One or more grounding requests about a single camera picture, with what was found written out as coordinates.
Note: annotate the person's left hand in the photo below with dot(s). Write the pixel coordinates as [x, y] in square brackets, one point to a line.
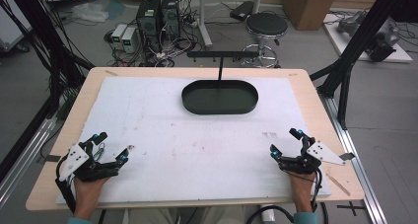
[87, 192]

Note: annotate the thin wooden stick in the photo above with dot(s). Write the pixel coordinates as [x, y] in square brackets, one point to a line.
[338, 184]

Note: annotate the white foam mat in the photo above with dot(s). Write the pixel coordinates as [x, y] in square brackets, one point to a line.
[197, 151]

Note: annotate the white power supply unit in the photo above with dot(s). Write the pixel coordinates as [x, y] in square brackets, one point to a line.
[118, 35]
[129, 39]

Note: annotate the person's right hand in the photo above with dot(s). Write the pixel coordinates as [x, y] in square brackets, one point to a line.
[302, 187]

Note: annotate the black oval tray hook stand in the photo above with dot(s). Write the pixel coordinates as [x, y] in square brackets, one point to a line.
[219, 97]

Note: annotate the black metal frame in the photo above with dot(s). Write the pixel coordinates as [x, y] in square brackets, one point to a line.
[361, 36]
[49, 39]

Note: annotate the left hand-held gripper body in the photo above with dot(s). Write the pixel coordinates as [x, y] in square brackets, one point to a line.
[86, 169]

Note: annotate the grey robot device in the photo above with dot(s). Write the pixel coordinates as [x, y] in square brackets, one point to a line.
[381, 36]

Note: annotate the white cylinder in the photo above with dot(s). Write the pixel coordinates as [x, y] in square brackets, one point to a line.
[268, 214]

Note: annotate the black round stool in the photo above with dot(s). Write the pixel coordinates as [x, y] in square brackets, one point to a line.
[266, 25]

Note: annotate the brown cardboard box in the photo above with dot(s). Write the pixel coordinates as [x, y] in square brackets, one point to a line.
[309, 5]

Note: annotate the white board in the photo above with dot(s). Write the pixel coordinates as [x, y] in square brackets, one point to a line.
[348, 43]

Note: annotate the black tape piece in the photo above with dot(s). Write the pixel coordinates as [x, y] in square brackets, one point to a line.
[51, 158]

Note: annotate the black computer tower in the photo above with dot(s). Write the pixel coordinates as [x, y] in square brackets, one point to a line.
[171, 15]
[148, 18]

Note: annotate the grey tape strip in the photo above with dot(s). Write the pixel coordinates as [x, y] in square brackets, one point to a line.
[347, 156]

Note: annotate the clear plastic bag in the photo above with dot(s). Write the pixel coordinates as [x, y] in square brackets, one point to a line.
[89, 12]

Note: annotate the black flat box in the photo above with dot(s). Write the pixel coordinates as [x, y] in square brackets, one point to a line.
[242, 11]

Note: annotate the black tape cross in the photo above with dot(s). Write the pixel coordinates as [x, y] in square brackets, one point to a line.
[351, 207]

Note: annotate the white table leg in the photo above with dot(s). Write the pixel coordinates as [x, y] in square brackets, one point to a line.
[203, 23]

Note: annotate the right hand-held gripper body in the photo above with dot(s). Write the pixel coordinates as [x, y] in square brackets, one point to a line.
[304, 161]

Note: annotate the aluminium rail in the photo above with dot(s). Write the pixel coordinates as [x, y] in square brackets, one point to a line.
[355, 158]
[26, 158]

